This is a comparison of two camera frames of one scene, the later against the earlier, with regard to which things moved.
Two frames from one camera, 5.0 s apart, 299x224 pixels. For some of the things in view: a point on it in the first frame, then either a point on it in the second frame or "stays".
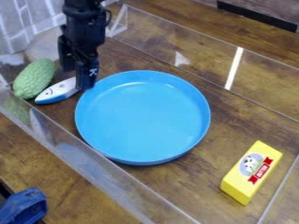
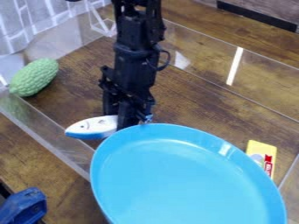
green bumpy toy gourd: x=34 y=78 stays
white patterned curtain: x=23 y=18 stays
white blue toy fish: x=58 y=92 to x=94 y=128
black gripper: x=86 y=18 to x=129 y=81
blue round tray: x=143 y=117 to x=161 y=173
